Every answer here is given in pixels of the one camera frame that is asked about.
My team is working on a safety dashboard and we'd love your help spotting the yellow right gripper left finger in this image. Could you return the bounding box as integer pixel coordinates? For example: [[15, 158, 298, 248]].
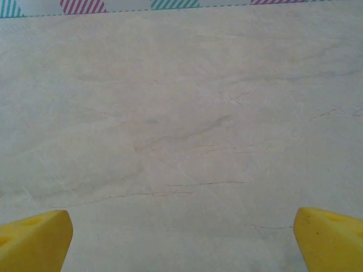
[[0, 209, 74, 272]]

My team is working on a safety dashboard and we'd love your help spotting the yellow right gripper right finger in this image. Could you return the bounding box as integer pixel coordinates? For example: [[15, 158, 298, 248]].
[[293, 207, 363, 272]]

